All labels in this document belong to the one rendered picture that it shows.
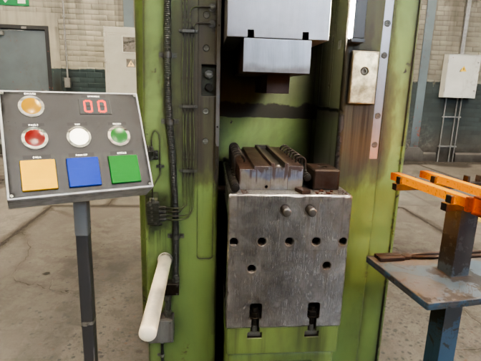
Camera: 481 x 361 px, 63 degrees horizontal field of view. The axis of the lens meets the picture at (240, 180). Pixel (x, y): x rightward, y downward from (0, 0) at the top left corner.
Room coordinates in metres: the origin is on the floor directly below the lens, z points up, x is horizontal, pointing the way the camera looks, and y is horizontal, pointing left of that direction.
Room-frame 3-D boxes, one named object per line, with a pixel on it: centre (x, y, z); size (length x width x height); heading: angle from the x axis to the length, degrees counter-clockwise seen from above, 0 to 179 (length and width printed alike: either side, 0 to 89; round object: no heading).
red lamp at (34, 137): (0.95, 0.50, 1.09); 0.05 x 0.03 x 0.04; 95
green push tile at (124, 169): (1.01, 0.30, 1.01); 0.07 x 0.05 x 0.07; 120
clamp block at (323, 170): (1.28, -0.27, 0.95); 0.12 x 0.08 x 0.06; 5
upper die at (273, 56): (1.41, -0.08, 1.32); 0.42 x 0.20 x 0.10; 5
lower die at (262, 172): (1.41, -0.08, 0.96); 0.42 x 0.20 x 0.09; 5
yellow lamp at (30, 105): (0.99, 0.52, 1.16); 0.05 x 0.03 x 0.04; 95
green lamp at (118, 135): (1.05, 0.33, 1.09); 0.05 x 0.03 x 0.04; 95
